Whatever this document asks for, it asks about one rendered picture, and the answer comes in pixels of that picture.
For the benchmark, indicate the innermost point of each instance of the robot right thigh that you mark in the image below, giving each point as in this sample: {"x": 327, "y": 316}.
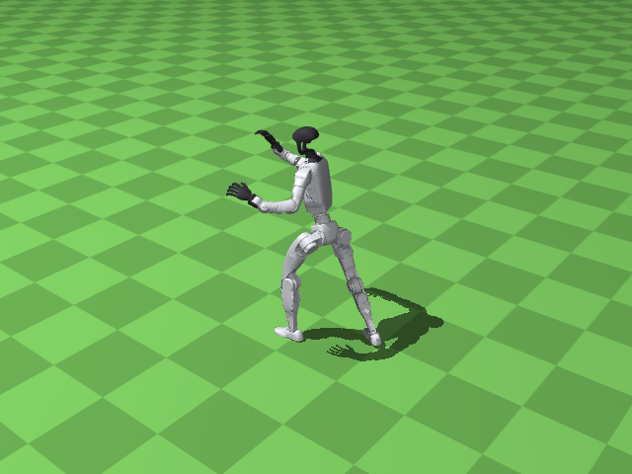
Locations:
{"x": 344, "y": 251}

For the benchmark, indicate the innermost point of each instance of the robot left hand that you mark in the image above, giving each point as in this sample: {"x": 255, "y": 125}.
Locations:
{"x": 243, "y": 193}

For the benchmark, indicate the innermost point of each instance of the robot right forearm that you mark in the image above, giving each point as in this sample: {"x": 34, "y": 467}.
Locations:
{"x": 287, "y": 156}

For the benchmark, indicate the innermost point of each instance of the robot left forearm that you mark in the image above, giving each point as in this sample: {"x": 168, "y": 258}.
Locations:
{"x": 274, "y": 207}

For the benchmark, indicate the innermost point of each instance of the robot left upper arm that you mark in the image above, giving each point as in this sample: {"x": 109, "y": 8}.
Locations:
{"x": 302, "y": 178}

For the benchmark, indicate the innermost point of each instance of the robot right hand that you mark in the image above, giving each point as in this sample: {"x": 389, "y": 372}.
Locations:
{"x": 275, "y": 144}

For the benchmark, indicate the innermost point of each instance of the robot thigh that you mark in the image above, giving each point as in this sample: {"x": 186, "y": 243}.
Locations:
{"x": 344, "y": 251}
{"x": 302, "y": 246}

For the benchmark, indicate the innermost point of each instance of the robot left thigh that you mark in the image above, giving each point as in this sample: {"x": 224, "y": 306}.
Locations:
{"x": 302, "y": 246}

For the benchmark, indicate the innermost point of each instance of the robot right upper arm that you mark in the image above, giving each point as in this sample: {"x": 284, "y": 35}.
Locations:
{"x": 302, "y": 159}

